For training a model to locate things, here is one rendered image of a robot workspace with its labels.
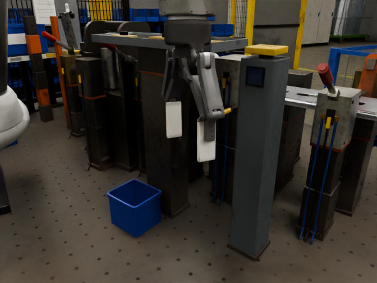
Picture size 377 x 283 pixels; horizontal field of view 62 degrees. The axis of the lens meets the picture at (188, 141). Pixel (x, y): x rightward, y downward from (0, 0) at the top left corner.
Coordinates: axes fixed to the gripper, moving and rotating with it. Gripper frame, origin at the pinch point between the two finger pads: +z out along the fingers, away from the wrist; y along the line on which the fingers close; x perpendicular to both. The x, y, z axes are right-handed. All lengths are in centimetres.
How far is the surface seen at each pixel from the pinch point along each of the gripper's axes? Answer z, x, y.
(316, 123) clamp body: 0.7, 31.1, -0.6
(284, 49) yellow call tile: -15.3, 18.7, 1.5
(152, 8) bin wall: -45, 91, -287
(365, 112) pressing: -0.7, 45.0, 0.6
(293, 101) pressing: -1.2, 37.1, -14.7
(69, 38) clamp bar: -17, -10, -94
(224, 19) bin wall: -35, 187, -302
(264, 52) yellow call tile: -15.0, 14.1, 1.6
